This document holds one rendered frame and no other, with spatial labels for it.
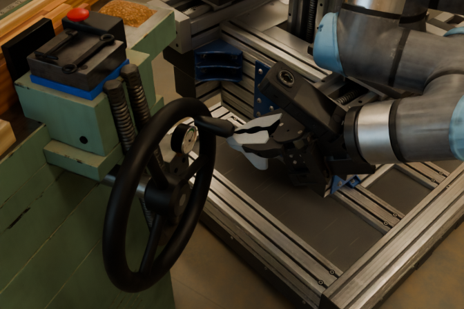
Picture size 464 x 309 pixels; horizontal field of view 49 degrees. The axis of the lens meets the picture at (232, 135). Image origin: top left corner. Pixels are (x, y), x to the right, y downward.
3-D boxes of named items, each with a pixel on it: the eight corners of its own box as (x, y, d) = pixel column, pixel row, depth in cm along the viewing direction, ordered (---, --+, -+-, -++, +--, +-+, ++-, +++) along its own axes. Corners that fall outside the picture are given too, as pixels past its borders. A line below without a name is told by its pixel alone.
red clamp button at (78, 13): (81, 25, 69) (79, 18, 69) (63, 20, 70) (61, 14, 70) (94, 15, 72) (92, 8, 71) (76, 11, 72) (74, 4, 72)
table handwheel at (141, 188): (191, 277, 87) (98, 323, 59) (94, 238, 93) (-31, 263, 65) (239, 114, 86) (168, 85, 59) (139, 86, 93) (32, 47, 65)
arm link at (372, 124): (382, 127, 55) (399, 83, 60) (344, 132, 58) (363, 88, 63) (404, 176, 59) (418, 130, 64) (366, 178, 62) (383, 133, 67)
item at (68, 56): (92, 101, 66) (83, 65, 62) (25, 81, 69) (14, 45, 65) (146, 51, 75) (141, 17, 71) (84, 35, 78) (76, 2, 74)
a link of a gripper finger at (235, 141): (233, 176, 75) (286, 174, 69) (214, 147, 72) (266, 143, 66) (242, 162, 77) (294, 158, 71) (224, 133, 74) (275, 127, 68)
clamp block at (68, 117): (103, 160, 70) (92, 109, 64) (27, 133, 74) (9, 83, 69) (158, 101, 80) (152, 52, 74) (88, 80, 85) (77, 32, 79)
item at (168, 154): (173, 189, 111) (170, 163, 105) (126, 172, 115) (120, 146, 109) (191, 164, 116) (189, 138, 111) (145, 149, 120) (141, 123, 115)
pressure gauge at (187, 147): (184, 167, 106) (181, 138, 100) (168, 162, 107) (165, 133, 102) (198, 149, 110) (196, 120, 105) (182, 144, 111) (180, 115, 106)
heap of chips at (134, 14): (137, 27, 92) (136, 18, 90) (92, 16, 95) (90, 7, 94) (157, 11, 96) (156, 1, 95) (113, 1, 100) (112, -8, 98)
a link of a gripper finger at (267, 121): (242, 162, 77) (293, 158, 71) (223, 133, 74) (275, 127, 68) (250, 148, 79) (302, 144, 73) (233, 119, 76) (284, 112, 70)
